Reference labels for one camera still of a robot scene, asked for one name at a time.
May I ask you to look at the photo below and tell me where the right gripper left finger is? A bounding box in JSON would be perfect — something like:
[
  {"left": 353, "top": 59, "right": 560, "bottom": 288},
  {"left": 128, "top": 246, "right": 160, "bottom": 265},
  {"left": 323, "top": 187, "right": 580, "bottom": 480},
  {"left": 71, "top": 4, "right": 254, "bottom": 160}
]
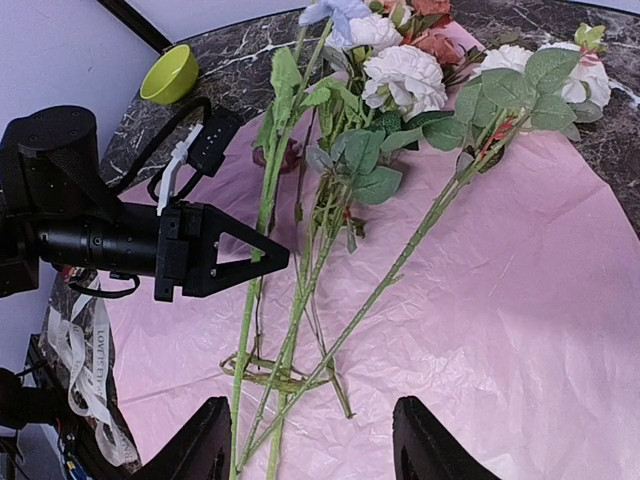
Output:
[{"left": 137, "top": 397, "right": 232, "bottom": 480}]

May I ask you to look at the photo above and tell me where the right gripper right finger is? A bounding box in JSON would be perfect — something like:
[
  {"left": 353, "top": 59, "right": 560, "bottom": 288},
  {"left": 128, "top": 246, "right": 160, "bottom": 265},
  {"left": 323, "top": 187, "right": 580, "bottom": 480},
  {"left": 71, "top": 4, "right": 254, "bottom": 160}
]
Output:
[{"left": 393, "top": 396, "right": 499, "bottom": 480}]

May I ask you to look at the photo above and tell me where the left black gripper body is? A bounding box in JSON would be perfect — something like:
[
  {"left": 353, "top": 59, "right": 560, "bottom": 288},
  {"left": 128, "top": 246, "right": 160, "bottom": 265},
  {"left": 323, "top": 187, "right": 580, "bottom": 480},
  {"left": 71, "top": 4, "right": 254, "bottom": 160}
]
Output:
[{"left": 34, "top": 202, "right": 205, "bottom": 302}]

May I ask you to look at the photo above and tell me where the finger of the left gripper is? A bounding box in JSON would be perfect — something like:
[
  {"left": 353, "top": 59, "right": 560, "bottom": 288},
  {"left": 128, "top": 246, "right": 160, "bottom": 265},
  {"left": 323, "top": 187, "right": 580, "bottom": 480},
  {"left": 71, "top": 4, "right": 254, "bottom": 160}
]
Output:
[{"left": 199, "top": 205, "right": 290, "bottom": 296}]

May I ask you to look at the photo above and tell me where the mauve rose stem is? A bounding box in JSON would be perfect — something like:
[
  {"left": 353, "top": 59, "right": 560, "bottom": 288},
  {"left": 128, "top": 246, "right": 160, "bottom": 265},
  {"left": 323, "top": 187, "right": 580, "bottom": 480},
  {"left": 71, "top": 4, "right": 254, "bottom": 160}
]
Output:
[{"left": 252, "top": 138, "right": 302, "bottom": 229}]

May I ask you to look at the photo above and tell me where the white rose stem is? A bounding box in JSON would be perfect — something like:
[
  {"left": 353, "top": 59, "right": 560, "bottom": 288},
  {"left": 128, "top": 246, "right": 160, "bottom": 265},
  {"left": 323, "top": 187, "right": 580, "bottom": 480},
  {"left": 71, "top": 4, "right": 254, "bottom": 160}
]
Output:
[
  {"left": 239, "top": 22, "right": 612, "bottom": 461},
  {"left": 234, "top": 12, "right": 456, "bottom": 480}
]

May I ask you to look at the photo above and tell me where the pink wrapping paper sheet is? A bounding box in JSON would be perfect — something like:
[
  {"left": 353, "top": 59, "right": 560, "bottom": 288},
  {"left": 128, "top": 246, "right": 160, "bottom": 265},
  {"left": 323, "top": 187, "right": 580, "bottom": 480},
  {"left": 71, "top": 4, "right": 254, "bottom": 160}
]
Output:
[{"left": 106, "top": 90, "right": 639, "bottom": 479}]

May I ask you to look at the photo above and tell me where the blue flower stem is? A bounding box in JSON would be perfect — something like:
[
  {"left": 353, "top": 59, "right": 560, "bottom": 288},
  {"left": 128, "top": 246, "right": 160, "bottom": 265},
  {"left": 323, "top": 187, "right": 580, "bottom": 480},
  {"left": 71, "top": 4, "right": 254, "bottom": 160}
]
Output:
[{"left": 228, "top": 0, "right": 374, "bottom": 480}]

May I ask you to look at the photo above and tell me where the peach and orange flower stem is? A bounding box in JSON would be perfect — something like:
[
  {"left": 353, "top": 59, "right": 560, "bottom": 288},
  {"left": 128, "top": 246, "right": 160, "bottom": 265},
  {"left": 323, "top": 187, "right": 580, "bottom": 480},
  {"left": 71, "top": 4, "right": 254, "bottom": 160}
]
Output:
[{"left": 365, "top": 0, "right": 486, "bottom": 87}]

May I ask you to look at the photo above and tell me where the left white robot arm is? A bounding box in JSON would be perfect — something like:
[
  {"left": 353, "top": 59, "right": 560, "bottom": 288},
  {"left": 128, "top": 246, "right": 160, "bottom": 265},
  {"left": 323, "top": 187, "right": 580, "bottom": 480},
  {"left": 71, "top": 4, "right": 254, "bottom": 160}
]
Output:
[{"left": 1, "top": 97, "right": 289, "bottom": 302}]

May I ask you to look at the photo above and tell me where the beige printed ribbon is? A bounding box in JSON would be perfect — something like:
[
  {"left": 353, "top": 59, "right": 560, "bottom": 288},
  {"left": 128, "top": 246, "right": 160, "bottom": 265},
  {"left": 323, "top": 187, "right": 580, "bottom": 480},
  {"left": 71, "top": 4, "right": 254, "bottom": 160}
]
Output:
[{"left": 47, "top": 279, "right": 139, "bottom": 467}]

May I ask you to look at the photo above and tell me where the green plastic bowl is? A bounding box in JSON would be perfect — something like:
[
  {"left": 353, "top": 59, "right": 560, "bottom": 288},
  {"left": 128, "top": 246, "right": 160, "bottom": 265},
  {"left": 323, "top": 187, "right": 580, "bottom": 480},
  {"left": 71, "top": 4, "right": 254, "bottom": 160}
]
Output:
[{"left": 139, "top": 44, "right": 199, "bottom": 105}]

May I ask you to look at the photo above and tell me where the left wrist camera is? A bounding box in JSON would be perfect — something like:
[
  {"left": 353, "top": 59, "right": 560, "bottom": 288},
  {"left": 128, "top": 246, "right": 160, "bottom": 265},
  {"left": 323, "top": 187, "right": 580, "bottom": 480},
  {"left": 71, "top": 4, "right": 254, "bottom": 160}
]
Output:
[{"left": 147, "top": 97, "right": 244, "bottom": 217}]

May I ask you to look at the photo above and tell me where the left black frame post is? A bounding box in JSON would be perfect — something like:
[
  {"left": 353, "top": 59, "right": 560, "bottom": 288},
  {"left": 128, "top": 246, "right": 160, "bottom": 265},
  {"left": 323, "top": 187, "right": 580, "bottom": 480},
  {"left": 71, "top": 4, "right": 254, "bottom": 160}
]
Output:
[{"left": 97, "top": 0, "right": 172, "bottom": 54}]

